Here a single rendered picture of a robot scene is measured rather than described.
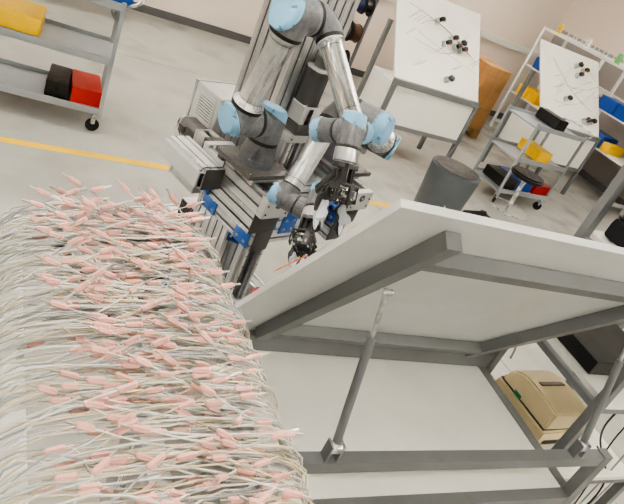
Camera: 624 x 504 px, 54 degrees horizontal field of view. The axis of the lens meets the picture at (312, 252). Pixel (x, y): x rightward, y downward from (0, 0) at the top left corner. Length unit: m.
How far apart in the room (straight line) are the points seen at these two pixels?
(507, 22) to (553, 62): 2.81
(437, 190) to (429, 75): 1.85
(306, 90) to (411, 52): 4.32
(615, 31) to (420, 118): 5.06
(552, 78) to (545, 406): 6.29
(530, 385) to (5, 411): 2.10
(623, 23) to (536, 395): 9.07
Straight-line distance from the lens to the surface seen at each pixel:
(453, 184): 5.26
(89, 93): 4.90
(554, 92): 8.40
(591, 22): 11.55
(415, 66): 6.71
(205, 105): 2.74
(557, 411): 2.55
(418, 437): 2.07
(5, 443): 0.79
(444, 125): 7.06
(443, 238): 1.20
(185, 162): 2.40
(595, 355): 2.41
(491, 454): 1.86
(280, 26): 2.01
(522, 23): 11.39
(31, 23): 4.80
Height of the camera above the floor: 2.07
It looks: 28 degrees down
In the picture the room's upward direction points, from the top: 25 degrees clockwise
